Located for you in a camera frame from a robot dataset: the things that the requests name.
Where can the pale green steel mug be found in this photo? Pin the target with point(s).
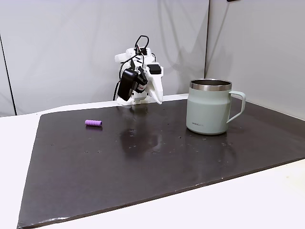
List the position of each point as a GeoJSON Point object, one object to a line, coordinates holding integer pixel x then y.
{"type": "Point", "coordinates": [206, 107]}

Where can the purple ribbed pen grip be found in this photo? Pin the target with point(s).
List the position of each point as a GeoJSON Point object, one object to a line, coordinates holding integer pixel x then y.
{"type": "Point", "coordinates": [93, 122]}

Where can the black table mat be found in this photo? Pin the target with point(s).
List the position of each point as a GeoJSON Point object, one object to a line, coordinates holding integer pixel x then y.
{"type": "Point", "coordinates": [147, 155]}

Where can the black wall fixture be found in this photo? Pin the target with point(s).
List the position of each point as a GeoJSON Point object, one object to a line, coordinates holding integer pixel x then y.
{"type": "Point", "coordinates": [233, 0]}

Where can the black camera box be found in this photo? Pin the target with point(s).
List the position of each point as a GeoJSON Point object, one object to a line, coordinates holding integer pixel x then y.
{"type": "Point", "coordinates": [126, 83]}

